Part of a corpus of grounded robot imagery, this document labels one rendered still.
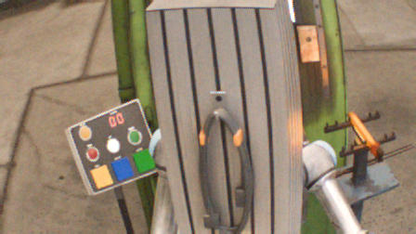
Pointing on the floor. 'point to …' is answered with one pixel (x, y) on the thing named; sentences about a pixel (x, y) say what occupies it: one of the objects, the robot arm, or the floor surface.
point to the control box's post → (123, 209)
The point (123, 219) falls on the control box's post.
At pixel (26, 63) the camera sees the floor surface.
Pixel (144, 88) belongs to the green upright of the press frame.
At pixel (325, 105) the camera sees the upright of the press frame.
